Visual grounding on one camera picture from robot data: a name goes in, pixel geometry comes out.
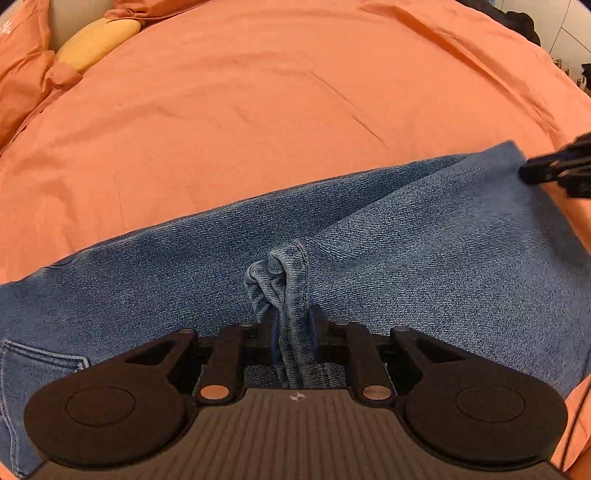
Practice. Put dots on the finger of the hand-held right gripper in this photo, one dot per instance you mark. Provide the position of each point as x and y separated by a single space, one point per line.
545 168

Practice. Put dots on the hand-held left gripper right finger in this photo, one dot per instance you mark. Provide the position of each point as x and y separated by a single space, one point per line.
316 334

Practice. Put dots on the yellow cushion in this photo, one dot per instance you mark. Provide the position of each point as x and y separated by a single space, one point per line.
94 44

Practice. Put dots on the blue denim pants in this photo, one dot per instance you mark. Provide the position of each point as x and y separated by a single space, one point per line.
415 254

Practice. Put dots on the orange pillow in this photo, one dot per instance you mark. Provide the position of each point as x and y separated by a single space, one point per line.
138 10
21 60

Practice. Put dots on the black puffer jacket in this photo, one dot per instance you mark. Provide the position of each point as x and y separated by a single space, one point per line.
521 25

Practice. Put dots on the orange bed sheet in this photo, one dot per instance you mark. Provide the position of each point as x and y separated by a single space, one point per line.
231 115

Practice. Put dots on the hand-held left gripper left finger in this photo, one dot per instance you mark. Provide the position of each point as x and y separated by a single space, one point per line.
274 337

